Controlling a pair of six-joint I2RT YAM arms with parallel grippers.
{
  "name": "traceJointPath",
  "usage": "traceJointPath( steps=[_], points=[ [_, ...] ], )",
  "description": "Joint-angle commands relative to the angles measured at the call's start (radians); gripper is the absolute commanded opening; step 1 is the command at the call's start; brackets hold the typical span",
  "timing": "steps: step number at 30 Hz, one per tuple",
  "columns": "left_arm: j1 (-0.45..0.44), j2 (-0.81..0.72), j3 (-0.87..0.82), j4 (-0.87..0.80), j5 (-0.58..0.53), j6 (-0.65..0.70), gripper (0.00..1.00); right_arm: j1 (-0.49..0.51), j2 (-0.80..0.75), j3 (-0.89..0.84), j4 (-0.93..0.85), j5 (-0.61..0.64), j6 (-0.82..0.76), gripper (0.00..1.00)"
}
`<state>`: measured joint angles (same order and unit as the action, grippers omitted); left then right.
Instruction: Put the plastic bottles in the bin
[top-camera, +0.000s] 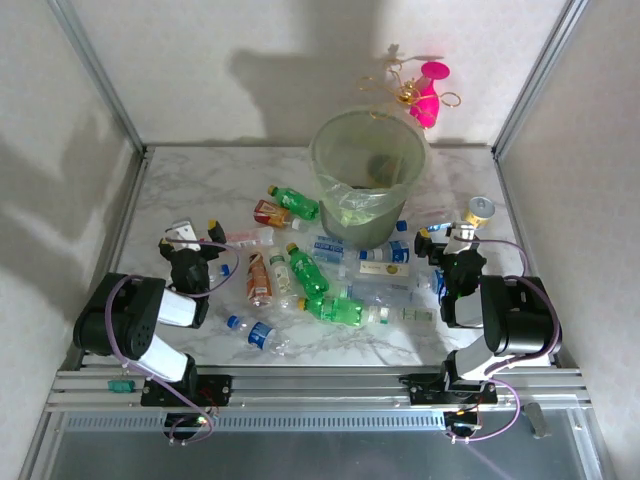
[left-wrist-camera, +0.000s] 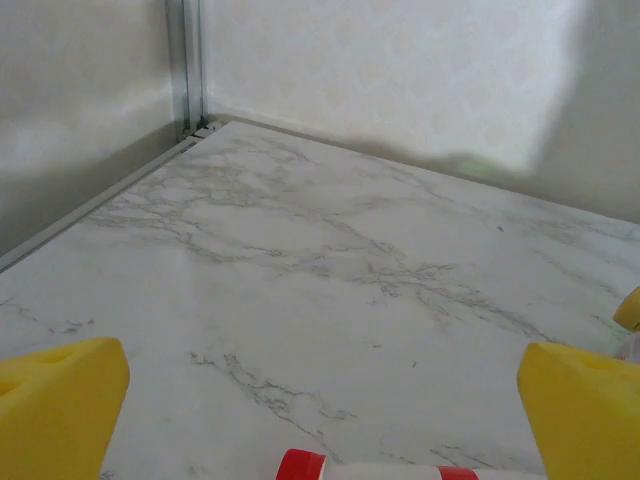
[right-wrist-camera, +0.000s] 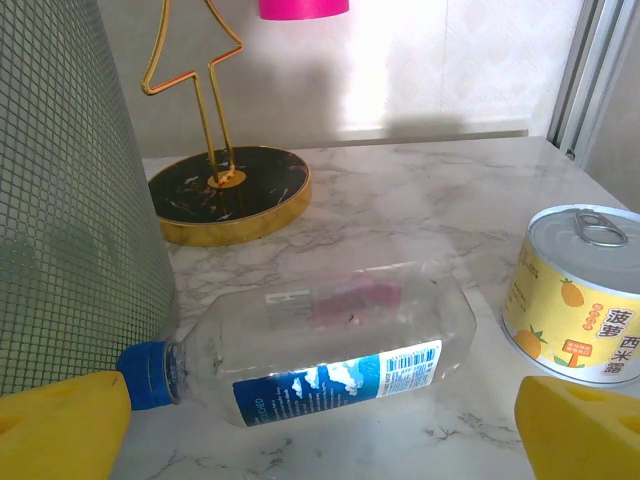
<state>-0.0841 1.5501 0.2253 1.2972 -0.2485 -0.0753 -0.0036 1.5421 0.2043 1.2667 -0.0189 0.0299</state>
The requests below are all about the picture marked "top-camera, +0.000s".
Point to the clear bottle red cap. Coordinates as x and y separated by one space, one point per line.
245 236

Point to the small clear bottle blue cap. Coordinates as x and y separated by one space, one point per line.
225 271

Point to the rectangular clear bottle white label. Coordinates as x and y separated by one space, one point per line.
385 269

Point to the red label drink bottle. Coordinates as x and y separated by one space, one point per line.
270 212

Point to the clear bottle green white label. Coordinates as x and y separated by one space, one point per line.
415 315

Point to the orange label drink bottle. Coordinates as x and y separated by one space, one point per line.
259 280

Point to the large clear bottle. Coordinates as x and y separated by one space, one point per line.
380 294

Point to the clear tea bottle white cap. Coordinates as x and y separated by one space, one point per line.
282 272

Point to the green Sprite bottle yellow cap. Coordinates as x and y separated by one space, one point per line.
307 270
297 202
335 310

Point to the clear soda water bottle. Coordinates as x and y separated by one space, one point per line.
327 248

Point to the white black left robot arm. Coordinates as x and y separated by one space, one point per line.
135 310

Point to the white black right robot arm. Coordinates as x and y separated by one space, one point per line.
520 320

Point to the grey waste bin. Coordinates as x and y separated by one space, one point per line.
370 236

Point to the green plastic bin liner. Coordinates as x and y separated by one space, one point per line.
340 200

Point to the yellow tin can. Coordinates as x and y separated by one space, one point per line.
480 210

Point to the pink plastic goblet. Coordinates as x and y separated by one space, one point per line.
425 105

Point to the small circuit board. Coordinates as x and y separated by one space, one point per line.
180 422

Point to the grey metal lower shelf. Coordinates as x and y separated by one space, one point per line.
320 455

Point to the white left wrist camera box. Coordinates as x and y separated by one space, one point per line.
185 235

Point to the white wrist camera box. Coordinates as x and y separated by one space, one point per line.
185 235
460 237

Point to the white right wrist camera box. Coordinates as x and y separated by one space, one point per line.
460 237

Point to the aluminium side rail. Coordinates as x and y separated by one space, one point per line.
131 200

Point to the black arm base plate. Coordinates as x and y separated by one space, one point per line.
420 390
217 390

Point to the aluminium front rail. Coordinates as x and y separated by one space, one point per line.
320 387

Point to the aluminium frame post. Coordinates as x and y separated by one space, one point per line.
95 75
537 75

